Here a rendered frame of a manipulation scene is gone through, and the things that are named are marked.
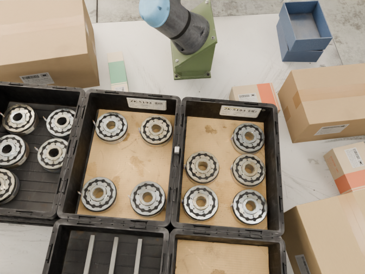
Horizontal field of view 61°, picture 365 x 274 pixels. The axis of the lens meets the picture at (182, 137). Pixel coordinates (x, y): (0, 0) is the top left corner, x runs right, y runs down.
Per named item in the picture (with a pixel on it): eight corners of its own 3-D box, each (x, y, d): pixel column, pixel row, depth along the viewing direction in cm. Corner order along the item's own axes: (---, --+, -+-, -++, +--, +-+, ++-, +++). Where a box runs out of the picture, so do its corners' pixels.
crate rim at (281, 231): (181, 99, 99) (181, 95, 97) (275, 107, 99) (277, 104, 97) (170, 228, 83) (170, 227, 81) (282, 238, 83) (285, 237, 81)
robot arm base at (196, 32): (174, 35, 124) (157, 22, 117) (203, 9, 116) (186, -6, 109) (183, 62, 116) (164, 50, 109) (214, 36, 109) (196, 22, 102)
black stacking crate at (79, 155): (95, 107, 108) (87, 89, 98) (180, 114, 108) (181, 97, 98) (69, 224, 92) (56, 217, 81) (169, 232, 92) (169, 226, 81)
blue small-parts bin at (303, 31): (278, 14, 134) (283, 1, 128) (312, 13, 135) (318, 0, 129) (289, 51, 126) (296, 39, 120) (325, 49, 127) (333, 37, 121)
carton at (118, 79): (109, 62, 129) (106, 53, 124) (124, 60, 130) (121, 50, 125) (115, 112, 120) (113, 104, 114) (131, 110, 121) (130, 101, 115)
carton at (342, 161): (322, 155, 115) (332, 148, 108) (352, 149, 117) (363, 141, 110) (341, 197, 109) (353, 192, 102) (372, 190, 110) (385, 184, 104)
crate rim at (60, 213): (88, 92, 99) (86, 88, 97) (181, 99, 99) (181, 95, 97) (58, 219, 83) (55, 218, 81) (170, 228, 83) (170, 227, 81)
